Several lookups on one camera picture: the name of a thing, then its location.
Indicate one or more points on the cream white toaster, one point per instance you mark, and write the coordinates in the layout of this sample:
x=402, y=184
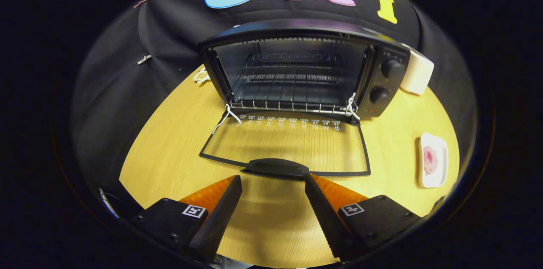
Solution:
x=418, y=74

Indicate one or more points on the pink ham slice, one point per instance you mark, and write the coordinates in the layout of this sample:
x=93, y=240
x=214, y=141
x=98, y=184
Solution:
x=430, y=161

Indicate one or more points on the metal oven rack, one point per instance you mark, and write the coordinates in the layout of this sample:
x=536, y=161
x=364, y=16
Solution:
x=292, y=106

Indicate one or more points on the toaster oven glass door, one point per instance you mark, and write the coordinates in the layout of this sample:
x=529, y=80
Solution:
x=275, y=167

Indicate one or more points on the red cloth clip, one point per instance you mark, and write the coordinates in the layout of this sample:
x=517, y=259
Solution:
x=140, y=4

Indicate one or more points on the black toaster oven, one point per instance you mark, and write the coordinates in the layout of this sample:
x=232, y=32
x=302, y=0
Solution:
x=297, y=27

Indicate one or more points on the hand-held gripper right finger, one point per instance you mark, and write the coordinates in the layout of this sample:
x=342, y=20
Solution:
x=324, y=218

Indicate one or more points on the white square plate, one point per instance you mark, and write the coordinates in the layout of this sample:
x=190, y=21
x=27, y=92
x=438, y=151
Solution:
x=441, y=163

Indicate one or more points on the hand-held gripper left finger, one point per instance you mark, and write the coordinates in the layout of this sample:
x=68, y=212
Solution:
x=222, y=218

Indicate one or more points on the silver cloth clip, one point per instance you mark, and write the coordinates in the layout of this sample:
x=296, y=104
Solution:
x=144, y=59

